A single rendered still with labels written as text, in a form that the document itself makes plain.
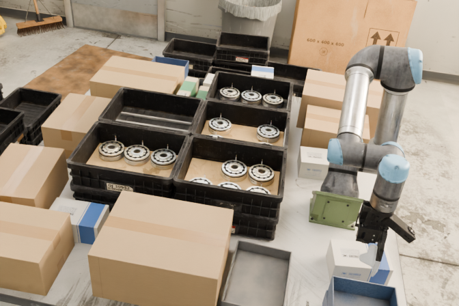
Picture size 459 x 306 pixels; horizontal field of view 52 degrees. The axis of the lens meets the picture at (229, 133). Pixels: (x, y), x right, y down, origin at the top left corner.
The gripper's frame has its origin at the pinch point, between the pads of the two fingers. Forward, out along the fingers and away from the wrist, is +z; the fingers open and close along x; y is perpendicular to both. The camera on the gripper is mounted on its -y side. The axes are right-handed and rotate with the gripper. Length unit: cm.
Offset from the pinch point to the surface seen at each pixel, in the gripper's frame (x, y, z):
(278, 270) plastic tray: -10.8, 26.6, 22.9
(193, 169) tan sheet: -40, 67, 7
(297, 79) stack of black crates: -205, 32, 25
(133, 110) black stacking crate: -74, 105, 4
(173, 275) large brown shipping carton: 16, 57, 8
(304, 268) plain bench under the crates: -14.6, 17.3, 22.9
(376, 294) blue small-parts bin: -1.4, -4.9, 15.0
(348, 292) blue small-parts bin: -1.3, 3.7, 16.6
